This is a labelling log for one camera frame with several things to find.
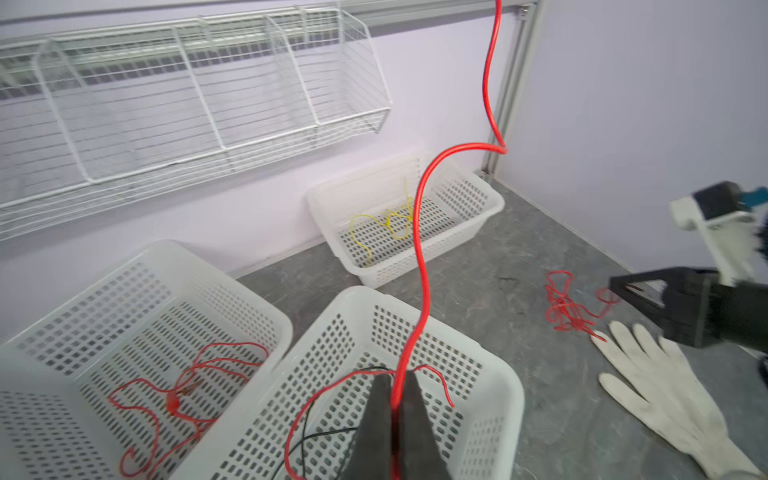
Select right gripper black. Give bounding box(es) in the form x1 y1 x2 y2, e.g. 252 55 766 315
608 267 723 348

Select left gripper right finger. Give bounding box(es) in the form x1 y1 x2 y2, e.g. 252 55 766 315
397 371 451 480

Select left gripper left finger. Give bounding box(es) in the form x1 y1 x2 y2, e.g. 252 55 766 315
341 375 392 480

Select red cable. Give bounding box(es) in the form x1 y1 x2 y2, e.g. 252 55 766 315
107 341 271 479
283 0 622 480

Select black cable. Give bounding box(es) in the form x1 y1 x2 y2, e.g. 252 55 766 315
269 365 391 480

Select yellow cable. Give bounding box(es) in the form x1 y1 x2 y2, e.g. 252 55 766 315
349 179 416 268

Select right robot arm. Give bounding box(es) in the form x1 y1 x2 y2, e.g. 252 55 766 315
609 215 767 352

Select white basket centre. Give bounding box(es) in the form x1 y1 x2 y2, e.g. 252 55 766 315
170 285 526 480

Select white basket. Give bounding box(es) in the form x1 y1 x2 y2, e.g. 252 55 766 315
1 241 293 479
308 155 504 288
170 285 526 480

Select white work glove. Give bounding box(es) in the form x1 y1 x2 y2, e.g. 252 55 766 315
590 322 764 479

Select white basket back right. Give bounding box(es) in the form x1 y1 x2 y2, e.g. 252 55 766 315
308 155 504 288

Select white basket back left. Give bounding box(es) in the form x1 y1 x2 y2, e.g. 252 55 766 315
1 241 293 479

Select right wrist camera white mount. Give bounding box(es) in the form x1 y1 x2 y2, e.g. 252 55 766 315
670 181 767 287

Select aluminium frame rails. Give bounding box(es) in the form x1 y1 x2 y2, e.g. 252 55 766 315
341 1 548 142

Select white wire wall rack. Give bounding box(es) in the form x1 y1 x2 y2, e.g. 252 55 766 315
1 4 391 240

